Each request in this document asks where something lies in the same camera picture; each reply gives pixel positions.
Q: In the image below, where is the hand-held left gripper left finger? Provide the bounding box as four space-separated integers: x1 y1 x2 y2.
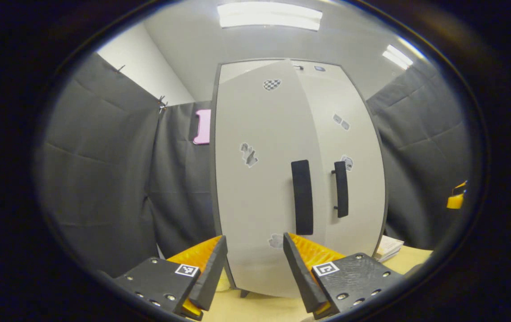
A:
115 235 228 320

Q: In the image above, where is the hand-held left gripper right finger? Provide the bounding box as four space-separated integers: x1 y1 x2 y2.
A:
283 232 406 320

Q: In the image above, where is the grey cabinet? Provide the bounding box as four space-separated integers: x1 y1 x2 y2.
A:
210 58 390 299

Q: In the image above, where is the grey cabinet door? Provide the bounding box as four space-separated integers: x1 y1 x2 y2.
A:
291 67 388 258
214 60 328 298

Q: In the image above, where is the grey cabinet drawer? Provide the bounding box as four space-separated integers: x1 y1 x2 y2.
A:
219 59 343 85

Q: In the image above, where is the beige cover book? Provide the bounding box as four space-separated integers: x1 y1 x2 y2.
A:
377 236 405 258

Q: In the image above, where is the black backdrop cloth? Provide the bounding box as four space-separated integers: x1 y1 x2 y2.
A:
36 53 473 278

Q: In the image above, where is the small ceiling light panel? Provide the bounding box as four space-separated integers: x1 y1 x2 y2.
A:
382 44 414 71

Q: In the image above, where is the large ceiling light panel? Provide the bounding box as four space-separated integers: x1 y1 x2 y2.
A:
217 1 323 32

